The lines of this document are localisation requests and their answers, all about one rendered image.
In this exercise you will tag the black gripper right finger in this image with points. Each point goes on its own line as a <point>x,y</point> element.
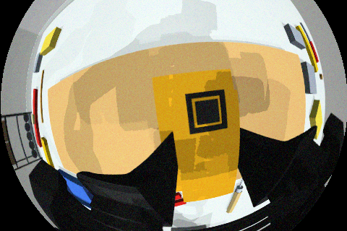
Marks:
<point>264,161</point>

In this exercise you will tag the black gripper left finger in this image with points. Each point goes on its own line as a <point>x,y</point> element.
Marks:
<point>151,185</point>

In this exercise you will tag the blue rectangular tray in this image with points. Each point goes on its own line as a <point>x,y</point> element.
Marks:
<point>77,189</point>

